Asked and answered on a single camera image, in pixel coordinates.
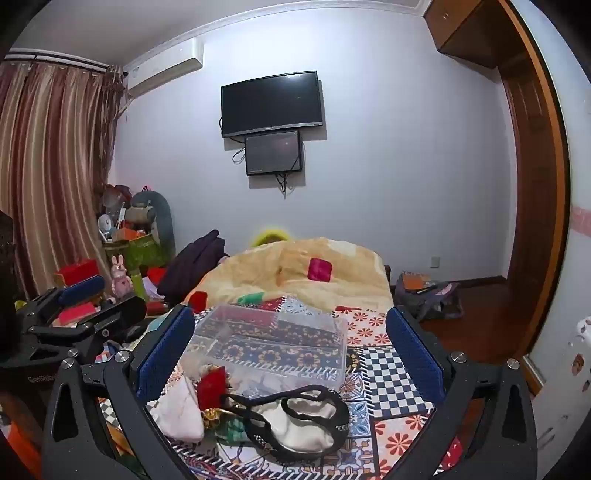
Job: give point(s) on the white black-trimmed underwear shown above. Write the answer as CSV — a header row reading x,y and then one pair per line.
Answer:
x,y
288,429

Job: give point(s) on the green cardboard box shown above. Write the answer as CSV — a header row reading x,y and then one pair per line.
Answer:
x,y
138,254

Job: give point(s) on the yellow fleece blanket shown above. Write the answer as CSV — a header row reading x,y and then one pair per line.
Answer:
x,y
286,272

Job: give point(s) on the small black wall monitor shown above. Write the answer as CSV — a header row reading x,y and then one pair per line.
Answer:
x,y
273,152

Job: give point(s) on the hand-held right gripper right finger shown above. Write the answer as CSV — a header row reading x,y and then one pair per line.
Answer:
x,y
414,355

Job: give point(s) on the purple bag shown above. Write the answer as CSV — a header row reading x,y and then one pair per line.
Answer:
x,y
434,302

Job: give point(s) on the red box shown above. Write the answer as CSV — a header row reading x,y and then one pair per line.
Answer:
x,y
78,273

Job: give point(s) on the large black wall television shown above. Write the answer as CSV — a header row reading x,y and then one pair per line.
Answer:
x,y
271,104

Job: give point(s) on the yellow round object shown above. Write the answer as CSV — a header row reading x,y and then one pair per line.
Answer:
x,y
270,235

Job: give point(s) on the large grey plush toy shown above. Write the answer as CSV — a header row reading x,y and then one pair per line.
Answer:
x,y
147,217

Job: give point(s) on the orange book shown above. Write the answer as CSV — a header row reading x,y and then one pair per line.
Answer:
x,y
415,280

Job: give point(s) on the white cloth garment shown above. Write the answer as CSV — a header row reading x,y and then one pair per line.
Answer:
x,y
178,413

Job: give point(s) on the white curtain rail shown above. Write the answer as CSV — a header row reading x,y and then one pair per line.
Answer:
x,y
55,59

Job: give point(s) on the brown wooden cabinet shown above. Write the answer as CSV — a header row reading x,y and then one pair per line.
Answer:
x,y
466,27

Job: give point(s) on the striped brown curtain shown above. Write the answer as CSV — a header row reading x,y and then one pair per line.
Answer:
x,y
51,175

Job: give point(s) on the small white desk fan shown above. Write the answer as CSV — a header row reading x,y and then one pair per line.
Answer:
x,y
106,226

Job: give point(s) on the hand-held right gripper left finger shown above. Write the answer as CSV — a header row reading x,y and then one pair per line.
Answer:
x,y
167,355

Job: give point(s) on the white air conditioner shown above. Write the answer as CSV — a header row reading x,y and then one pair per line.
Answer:
x,y
161,67

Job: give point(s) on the dark purple garment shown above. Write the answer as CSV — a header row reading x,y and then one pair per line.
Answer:
x,y
189,267

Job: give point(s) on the wall outlet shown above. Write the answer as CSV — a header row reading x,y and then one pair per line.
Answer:
x,y
435,261

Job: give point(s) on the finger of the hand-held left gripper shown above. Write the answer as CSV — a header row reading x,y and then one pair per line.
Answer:
x,y
83,288
117,314

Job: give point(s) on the red cloth item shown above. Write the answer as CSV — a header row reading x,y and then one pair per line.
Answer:
x,y
213,385

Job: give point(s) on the pink bunny plush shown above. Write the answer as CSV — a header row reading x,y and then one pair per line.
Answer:
x,y
121,279

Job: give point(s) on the brown wooden door frame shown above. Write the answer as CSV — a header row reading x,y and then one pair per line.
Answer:
x,y
535,184

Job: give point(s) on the green cloth item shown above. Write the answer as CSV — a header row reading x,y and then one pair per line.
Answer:
x,y
232,433

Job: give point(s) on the clear plastic storage box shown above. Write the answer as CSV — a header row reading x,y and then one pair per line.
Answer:
x,y
277,350

